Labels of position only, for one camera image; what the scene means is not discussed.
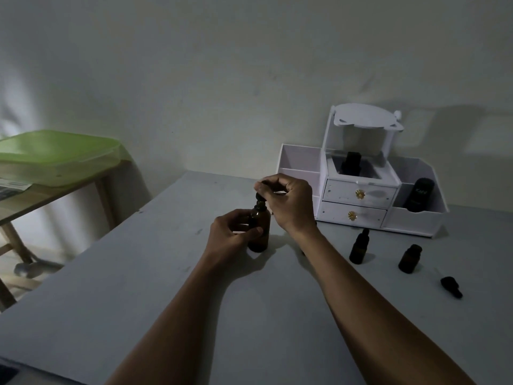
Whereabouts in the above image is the small amber dropper bottle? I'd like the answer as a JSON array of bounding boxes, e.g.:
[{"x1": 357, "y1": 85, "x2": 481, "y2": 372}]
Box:
[{"x1": 349, "y1": 228, "x2": 370, "y2": 264}]

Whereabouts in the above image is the black bottle with label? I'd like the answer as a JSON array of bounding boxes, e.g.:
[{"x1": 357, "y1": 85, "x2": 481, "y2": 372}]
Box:
[{"x1": 402, "y1": 177, "x2": 436, "y2": 213}]

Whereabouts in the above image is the wooden side table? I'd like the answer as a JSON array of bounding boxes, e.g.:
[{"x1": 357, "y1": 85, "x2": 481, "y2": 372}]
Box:
[{"x1": 0, "y1": 156, "x2": 134, "y2": 314}]

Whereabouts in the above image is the small black bottle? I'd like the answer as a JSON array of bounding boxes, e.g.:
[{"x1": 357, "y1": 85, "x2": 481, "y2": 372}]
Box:
[{"x1": 339, "y1": 151, "x2": 363, "y2": 177}]

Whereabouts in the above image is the person's left hand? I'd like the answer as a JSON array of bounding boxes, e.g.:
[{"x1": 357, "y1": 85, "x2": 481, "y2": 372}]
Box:
[{"x1": 204, "y1": 209, "x2": 265, "y2": 274}]

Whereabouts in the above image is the printed paper sheet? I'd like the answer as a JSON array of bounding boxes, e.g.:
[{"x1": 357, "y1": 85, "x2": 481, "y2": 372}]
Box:
[{"x1": 0, "y1": 178, "x2": 33, "y2": 202}]

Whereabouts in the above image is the person's right hand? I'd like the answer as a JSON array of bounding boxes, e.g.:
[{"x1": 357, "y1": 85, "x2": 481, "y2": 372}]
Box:
[{"x1": 256, "y1": 173, "x2": 322, "y2": 238}]

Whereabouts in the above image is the white desktop organizer box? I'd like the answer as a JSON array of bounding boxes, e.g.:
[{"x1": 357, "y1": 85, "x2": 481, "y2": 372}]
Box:
[{"x1": 276, "y1": 103, "x2": 450, "y2": 238}]

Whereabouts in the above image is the large amber glass bottle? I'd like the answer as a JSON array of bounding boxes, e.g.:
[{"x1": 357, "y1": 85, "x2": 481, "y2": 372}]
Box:
[{"x1": 247, "y1": 199, "x2": 270, "y2": 253}]

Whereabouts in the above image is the grey metal object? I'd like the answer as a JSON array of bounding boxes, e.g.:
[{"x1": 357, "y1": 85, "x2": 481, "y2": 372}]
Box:
[{"x1": 14, "y1": 258, "x2": 65, "y2": 279}]

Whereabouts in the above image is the white drawer with gold knob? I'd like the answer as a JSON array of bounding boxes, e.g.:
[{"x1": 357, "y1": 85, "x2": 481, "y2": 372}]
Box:
[
  {"x1": 322, "y1": 179, "x2": 398, "y2": 210},
  {"x1": 318, "y1": 201, "x2": 388, "y2": 230}
]

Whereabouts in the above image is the green plastic container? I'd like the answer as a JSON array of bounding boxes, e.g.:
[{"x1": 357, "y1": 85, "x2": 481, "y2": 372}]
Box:
[{"x1": 0, "y1": 130, "x2": 123, "y2": 190}]

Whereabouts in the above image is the small amber bottle without cap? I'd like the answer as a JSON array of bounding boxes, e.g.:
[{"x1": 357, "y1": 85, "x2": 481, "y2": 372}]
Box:
[{"x1": 398, "y1": 244, "x2": 423, "y2": 275}]

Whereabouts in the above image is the person's left forearm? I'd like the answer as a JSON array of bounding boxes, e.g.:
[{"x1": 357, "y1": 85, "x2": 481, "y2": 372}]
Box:
[{"x1": 105, "y1": 254, "x2": 246, "y2": 385}]

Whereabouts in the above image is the person's right forearm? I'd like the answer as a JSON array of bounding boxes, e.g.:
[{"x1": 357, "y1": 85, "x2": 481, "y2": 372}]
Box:
[{"x1": 288, "y1": 229, "x2": 478, "y2": 385}]

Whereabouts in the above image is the white organizer mirror lid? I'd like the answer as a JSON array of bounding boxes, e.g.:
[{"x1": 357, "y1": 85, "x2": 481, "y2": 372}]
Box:
[{"x1": 332, "y1": 103, "x2": 405, "y2": 129}]

